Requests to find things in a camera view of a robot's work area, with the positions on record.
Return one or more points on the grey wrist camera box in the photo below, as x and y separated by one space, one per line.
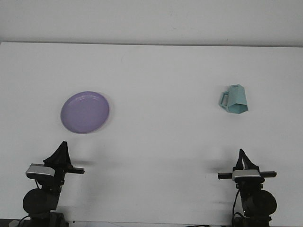
246 174
39 171

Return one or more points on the pale blue hexagonal cup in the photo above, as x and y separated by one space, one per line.
236 100

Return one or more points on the pale purple round plate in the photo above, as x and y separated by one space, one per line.
85 112

